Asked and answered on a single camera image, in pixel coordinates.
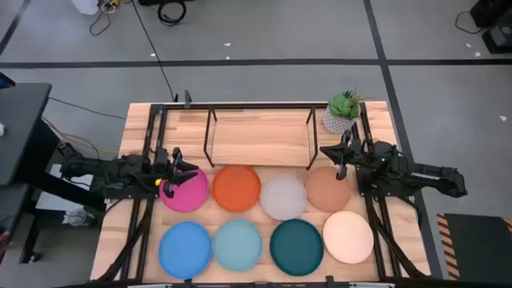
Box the white sheet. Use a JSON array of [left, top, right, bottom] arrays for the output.
[[35, 163, 97, 213]]

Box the black mat with hazard stripes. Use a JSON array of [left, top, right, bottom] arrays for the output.
[[435, 213, 512, 281]]

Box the black metal table frame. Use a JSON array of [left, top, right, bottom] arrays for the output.
[[90, 102, 431, 288]]

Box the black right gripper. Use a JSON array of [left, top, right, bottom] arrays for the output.
[[319, 130, 365, 180]]

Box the thin cable with yellow plug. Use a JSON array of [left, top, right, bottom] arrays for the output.
[[88, 0, 123, 37]]

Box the coiled black cable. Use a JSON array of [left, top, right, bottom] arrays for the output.
[[157, 0, 188, 27]]

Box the white container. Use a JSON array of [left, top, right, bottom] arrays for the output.
[[70, 0, 100, 16]]

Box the peach plate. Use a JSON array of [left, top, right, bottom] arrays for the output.
[[322, 210, 375, 265]]

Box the blue plate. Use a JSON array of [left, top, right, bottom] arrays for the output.
[[158, 221, 213, 280]]

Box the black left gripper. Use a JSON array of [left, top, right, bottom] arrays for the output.
[[154, 146, 200, 199]]

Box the pale grey plate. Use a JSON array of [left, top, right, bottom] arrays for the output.
[[259, 174, 308, 222]]

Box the black equipment box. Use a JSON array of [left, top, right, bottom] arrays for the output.
[[482, 23, 512, 55]]

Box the light teal plate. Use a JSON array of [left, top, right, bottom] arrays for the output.
[[212, 218, 263, 273]]

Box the long black floor cable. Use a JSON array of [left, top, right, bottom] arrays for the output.
[[130, 0, 178, 102]]

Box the pink plate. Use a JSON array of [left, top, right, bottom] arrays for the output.
[[158, 167, 210, 213]]

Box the terracotta brown plate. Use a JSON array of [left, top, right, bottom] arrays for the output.
[[304, 166, 352, 213]]

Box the black equipment case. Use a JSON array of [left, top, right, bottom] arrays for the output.
[[470, 0, 512, 29]]

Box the thin black looped cable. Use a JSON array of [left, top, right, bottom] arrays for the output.
[[454, 10, 483, 35]]

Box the succulent in white pot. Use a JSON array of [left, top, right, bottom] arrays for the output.
[[322, 86, 373, 135]]

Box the orange plate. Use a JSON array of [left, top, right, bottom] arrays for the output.
[[211, 164, 262, 213]]

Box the dark device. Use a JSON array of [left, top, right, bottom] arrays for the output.
[[0, 71, 16, 90]]

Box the dark teal plate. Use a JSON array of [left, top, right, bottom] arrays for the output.
[[269, 218, 325, 277]]

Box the wooden shelf with black legs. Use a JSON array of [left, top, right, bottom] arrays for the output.
[[202, 106, 319, 171]]

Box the thin black floor cable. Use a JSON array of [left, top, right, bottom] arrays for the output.
[[47, 97, 127, 120]]

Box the black desk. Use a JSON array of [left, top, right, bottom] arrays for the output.
[[0, 82, 107, 265]]

